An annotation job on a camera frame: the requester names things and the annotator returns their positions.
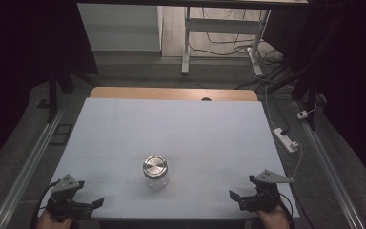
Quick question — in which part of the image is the black tripod stand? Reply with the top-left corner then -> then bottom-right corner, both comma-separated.
256,12 -> 341,132

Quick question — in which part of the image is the person's left hand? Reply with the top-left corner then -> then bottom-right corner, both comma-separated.
35,209 -> 74,229

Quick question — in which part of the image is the white wall panel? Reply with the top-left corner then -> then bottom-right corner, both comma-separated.
76,3 -> 164,52

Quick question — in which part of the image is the aluminium floor rail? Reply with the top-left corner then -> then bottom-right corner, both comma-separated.
0,104 -> 67,229
293,100 -> 366,229

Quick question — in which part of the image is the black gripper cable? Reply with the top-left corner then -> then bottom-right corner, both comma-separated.
278,192 -> 295,229
30,180 -> 60,229

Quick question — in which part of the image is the thin white cable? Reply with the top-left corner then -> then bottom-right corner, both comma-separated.
290,140 -> 304,179

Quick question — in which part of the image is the white table mat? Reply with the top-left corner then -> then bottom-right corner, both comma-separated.
40,97 -> 301,221

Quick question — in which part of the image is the person's right hand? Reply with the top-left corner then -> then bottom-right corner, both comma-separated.
254,204 -> 293,229

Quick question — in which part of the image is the wooden table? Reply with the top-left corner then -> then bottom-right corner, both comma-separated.
89,86 -> 259,102

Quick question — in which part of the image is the white power strip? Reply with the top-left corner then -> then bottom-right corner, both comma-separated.
273,127 -> 300,154

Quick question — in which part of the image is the clear glass jar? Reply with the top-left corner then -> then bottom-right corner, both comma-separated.
144,171 -> 170,192

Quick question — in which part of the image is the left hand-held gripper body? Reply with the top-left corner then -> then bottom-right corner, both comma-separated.
45,174 -> 93,222

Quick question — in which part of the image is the black floor plate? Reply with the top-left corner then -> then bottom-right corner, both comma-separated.
49,123 -> 74,147

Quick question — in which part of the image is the white desk frame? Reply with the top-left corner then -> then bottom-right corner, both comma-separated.
180,6 -> 272,77

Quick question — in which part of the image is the tangle of dark cables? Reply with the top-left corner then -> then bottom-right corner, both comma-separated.
189,8 -> 284,66

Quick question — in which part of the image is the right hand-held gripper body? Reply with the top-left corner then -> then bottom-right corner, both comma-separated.
239,168 -> 295,214

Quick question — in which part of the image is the black metal stand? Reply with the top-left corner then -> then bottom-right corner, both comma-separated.
37,61 -> 100,124

